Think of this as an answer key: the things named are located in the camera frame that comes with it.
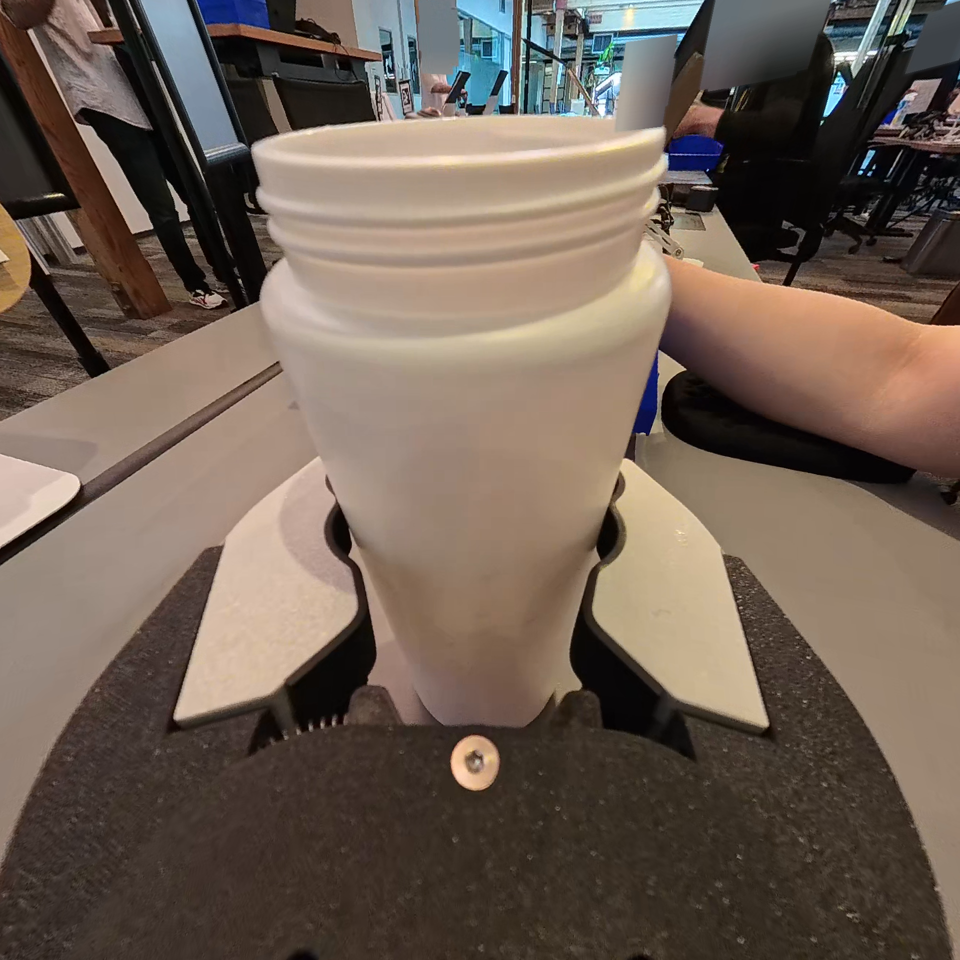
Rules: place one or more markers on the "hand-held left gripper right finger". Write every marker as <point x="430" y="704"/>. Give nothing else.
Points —
<point x="675" y="615"/>

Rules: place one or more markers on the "blue plastic bin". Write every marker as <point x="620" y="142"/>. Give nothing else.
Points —
<point x="646" y="397"/>
<point x="240" y="13"/>
<point x="694" y="154"/>

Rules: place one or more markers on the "wooden post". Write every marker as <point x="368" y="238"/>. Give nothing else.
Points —
<point x="105" y="225"/>

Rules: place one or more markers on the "wooden table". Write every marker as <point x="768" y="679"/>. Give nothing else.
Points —
<point x="285" y="45"/>
<point x="915" y="139"/>

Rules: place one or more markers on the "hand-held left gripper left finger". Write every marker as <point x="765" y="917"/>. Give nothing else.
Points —
<point x="277" y="600"/>

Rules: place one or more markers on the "black mesh office chair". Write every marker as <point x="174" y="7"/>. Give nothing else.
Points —
<point x="877" y="150"/>

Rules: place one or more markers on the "person's right forearm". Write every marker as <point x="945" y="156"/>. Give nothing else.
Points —
<point x="810" y="360"/>

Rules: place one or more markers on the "black framed sign easel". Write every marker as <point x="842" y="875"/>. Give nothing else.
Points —
<point x="195" y="75"/>

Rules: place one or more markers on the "brown cardboard box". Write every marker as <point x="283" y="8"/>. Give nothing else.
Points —
<point x="949" y="307"/>

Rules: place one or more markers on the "white plastic bottle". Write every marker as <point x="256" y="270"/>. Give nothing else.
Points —
<point x="465" y="412"/>

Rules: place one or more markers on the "grey metal box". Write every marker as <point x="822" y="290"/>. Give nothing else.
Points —
<point x="934" y="244"/>

